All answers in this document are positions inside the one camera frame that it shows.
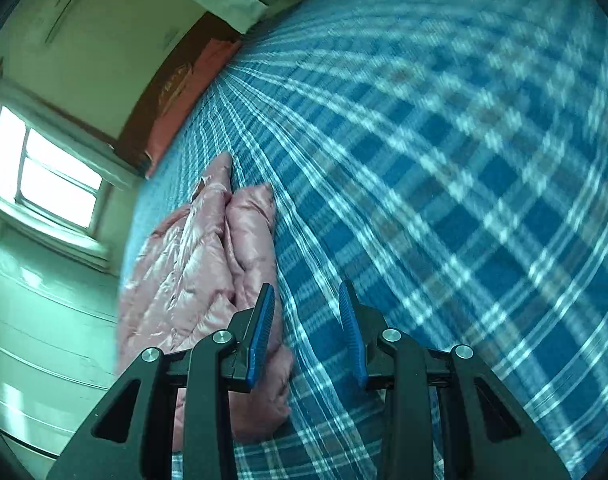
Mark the wooden headboard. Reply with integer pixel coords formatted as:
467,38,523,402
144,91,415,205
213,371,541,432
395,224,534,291
111,12,245,179

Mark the pink puffer jacket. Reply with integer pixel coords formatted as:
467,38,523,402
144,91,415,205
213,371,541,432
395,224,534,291
116,152,296,444

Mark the red pillow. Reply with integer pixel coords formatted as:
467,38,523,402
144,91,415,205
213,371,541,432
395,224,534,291
145,39,243,171

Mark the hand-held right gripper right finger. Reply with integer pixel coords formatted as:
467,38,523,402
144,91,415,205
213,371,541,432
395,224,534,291
337,280,571,480

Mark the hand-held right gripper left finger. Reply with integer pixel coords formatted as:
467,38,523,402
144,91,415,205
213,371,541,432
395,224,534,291
46,282,277,480

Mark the bed with blue plaid sheet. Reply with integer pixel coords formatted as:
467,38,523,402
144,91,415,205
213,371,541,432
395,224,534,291
121,0,608,480

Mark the window beside headboard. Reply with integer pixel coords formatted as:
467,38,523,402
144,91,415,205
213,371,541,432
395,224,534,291
0,92,111,261

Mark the glass door wardrobe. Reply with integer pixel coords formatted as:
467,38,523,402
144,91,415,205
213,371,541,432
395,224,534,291
0,220,130,461

